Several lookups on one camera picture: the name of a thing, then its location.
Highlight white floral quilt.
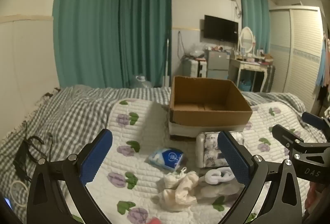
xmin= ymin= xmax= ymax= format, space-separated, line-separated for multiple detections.
xmin=61 ymin=99 xmax=323 ymax=224

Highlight black cable bundle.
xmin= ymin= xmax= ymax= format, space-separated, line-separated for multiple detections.
xmin=13 ymin=120 xmax=54 ymax=181

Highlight hanging clothes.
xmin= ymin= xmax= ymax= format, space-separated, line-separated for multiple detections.
xmin=316 ymin=30 xmax=330 ymax=117

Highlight cream underwear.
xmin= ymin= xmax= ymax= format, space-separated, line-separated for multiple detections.
xmin=162 ymin=167 xmax=200 ymax=211

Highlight pale beige cloth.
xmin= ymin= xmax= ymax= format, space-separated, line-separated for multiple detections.
xmin=197 ymin=180 xmax=241 ymax=200

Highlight floral cloth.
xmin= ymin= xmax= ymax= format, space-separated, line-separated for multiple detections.
xmin=195 ymin=131 xmax=244 ymax=168

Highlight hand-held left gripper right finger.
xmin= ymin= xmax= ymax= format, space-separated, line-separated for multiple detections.
xmin=217 ymin=131 xmax=303 ymax=224

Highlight black wall television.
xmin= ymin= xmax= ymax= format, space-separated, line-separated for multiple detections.
xmin=203 ymin=15 xmax=239 ymax=43

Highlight narrow teal curtain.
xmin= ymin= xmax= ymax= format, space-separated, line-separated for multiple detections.
xmin=239 ymin=0 xmax=270 ymax=60

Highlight grey mini fridge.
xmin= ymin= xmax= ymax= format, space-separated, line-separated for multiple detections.
xmin=206 ymin=49 xmax=230 ymax=79

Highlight clear plastic bag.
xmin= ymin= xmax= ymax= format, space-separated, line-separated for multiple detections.
xmin=189 ymin=44 xmax=207 ymax=59

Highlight grey suitcase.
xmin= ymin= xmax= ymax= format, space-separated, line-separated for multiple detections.
xmin=181 ymin=59 xmax=207 ymax=78

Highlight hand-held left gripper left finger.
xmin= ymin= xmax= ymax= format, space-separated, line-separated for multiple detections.
xmin=26 ymin=129 xmax=113 ymax=224

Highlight hanging wall cable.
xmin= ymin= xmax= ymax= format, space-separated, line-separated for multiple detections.
xmin=177 ymin=31 xmax=185 ymax=60

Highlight white socks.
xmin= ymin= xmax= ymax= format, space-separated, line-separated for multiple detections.
xmin=205 ymin=168 xmax=234 ymax=185

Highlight blue bin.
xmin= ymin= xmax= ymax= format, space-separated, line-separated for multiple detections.
xmin=238 ymin=79 xmax=252 ymax=92

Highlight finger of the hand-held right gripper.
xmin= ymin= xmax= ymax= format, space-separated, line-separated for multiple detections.
xmin=272 ymin=124 xmax=330 ymax=163
xmin=302 ymin=111 xmax=330 ymax=142

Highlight clear water jug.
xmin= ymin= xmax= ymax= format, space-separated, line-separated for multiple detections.
xmin=131 ymin=74 xmax=153 ymax=89

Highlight blue tissue packet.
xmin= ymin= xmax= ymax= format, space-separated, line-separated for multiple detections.
xmin=149 ymin=147 xmax=184 ymax=171

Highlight white cable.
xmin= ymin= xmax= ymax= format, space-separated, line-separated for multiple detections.
xmin=10 ymin=180 xmax=29 ymax=207

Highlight white oval mirror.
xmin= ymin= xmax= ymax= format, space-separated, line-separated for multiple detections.
xmin=238 ymin=27 xmax=256 ymax=56

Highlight white dressing table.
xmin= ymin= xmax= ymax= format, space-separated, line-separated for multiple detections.
xmin=228 ymin=57 xmax=274 ymax=93

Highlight white slatted wardrobe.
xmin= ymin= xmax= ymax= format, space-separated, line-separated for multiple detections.
xmin=268 ymin=6 xmax=326 ymax=109

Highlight brown cardboard box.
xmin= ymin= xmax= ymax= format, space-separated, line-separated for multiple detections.
xmin=169 ymin=76 xmax=253 ymax=127

